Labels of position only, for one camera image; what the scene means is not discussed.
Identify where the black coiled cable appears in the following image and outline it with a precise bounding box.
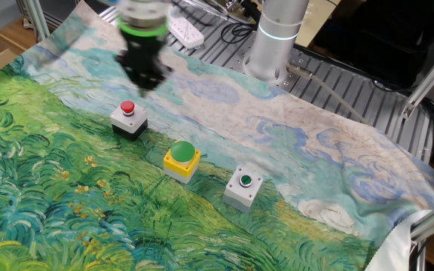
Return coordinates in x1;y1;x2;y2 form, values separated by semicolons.
220;21;258;45

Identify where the painted landscape cloth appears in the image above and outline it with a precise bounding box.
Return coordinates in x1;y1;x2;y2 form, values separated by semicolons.
0;0;434;271

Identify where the red button white black box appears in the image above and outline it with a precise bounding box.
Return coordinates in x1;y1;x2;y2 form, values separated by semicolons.
109;100;149;142

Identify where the green dome button yellow box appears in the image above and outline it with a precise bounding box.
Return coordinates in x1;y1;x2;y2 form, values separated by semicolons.
163;140;202;184

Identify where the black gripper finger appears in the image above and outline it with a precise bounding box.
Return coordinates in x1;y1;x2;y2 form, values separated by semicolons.
115;55;145;98
143;63;173;98

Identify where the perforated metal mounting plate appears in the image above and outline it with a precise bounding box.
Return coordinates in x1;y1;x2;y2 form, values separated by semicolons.
216;37;318;95

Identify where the small green button grey box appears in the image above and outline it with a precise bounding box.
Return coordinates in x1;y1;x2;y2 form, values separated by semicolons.
223;166;264;215

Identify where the grey hose with metal connector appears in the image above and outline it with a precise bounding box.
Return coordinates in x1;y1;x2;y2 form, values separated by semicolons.
285;62;371;126

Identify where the tan cardboard sheet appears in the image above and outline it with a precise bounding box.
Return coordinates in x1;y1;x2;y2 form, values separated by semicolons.
295;0;342;48

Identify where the white power strip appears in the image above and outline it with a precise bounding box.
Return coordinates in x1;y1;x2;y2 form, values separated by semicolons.
167;14;206;50

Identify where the black power adapter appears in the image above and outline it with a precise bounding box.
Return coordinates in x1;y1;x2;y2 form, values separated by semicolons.
239;0;262;23

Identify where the black gripper body green ring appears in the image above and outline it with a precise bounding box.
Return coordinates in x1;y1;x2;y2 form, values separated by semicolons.
117;17;170;79

